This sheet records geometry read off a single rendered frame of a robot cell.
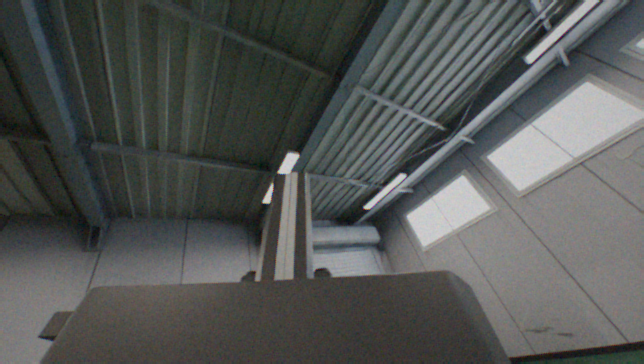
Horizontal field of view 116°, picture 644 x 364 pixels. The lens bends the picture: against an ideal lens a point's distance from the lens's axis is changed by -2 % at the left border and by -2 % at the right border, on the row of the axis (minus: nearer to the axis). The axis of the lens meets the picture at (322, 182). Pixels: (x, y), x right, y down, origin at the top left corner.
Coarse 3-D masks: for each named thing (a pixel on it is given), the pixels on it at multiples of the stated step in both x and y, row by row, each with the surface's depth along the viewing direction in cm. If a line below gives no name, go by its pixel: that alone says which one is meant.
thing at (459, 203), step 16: (464, 176) 480; (448, 192) 505; (464, 192) 475; (480, 192) 449; (416, 208) 573; (432, 208) 535; (448, 208) 501; (464, 208) 472; (480, 208) 445; (416, 224) 567; (432, 224) 530; (448, 224) 497; (464, 224) 469; (432, 240) 525
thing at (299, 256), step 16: (304, 176) 11; (304, 192) 10; (304, 208) 9; (288, 224) 8; (304, 224) 8; (288, 240) 7; (304, 240) 7; (288, 256) 7; (304, 256) 7; (288, 272) 7; (304, 272) 7; (320, 272) 7
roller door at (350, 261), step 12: (324, 252) 532; (336, 252) 555; (348, 252) 573; (360, 252) 593; (372, 252) 613; (324, 264) 515; (336, 264) 533; (348, 264) 548; (360, 264) 567; (372, 264) 587; (336, 276) 510
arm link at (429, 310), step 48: (96, 288) 5; (144, 288) 5; (192, 288) 5; (240, 288) 5; (288, 288) 5; (336, 288) 5; (384, 288) 5; (432, 288) 5; (48, 336) 5; (96, 336) 4; (144, 336) 4; (192, 336) 4; (240, 336) 4; (288, 336) 4; (336, 336) 4; (384, 336) 4; (432, 336) 4; (480, 336) 5
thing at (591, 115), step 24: (576, 96) 341; (600, 96) 319; (552, 120) 363; (576, 120) 338; (600, 120) 316; (624, 120) 297; (504, 144) 421; (528, 144) 388; (552, 144) 360; (576, 144) 336; (600, 144) 315; (504, 168) 417; (528, 168) 385; (552, 168) 357
